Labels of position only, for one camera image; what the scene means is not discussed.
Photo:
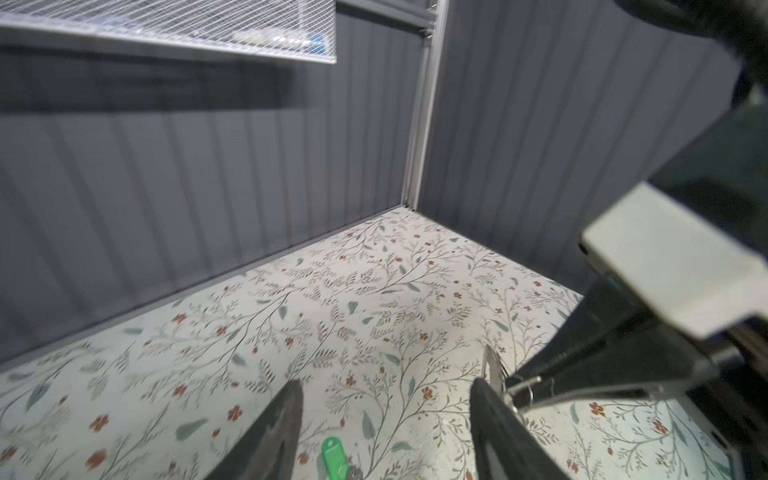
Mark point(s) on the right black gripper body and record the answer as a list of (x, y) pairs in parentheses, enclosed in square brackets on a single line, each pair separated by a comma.
[(732, 409)]

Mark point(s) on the white mesh wall basket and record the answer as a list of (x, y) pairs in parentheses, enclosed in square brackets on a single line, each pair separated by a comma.
[(294, 30)]

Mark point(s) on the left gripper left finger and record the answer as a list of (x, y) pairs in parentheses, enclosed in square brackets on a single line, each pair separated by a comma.
[(268, 448)]

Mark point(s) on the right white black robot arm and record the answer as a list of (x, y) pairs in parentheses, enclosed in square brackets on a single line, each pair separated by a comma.
[(615, 166)]

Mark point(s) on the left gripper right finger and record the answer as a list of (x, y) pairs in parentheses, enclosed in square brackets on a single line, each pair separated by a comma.
[(503, 448)]

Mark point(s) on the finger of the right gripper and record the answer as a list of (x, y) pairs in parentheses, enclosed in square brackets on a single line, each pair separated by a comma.
[(608, 318), (658, 363)]

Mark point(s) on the green tag key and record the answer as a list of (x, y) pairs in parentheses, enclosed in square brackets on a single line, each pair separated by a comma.
[(337, 463)]

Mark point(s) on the grey strap metal keyring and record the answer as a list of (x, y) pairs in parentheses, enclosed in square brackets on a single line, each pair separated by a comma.
[(505, 384)]

